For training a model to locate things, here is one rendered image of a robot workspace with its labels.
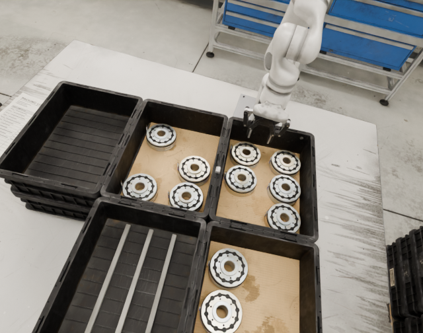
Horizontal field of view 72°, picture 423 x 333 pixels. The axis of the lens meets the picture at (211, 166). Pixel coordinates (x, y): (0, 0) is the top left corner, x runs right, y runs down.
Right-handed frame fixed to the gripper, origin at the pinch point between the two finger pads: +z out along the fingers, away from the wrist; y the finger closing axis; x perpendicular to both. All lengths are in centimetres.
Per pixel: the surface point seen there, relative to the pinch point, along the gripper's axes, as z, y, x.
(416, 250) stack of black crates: 58, -91, -14
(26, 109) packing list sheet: 29, 94, -4
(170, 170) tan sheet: 15.2, 24.2, 12.2
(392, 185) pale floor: 96, -109, -84
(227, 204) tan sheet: 14.9, 3.2, 18.2
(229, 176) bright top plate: 11.9, 5.0, 9.8
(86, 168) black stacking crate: 16, 50, 21
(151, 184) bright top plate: 12.3, 27.1, 21.0
